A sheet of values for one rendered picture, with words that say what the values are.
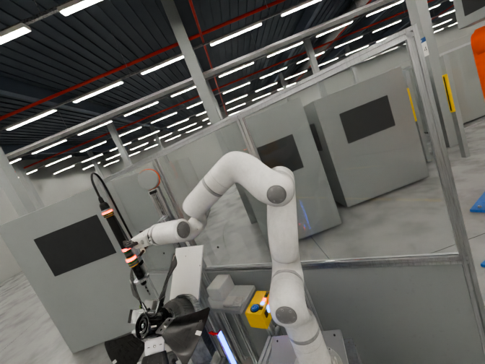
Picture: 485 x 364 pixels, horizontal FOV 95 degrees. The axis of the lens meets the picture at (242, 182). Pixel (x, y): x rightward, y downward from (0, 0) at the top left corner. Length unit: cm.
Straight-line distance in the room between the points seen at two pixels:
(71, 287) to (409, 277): 371
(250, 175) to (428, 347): 154
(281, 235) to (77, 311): 365
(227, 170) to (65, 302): 366
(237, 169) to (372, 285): 118
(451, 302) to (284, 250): 110
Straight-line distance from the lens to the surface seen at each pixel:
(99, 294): 384
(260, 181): 63
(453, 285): 162
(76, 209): 350
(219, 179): 72
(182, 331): 125
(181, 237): 85
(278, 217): 74
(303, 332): 94
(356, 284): 164
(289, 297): 80
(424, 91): 125
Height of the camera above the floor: 187
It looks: 9 degrees down
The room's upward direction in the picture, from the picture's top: 22 degrees counter-clockwise
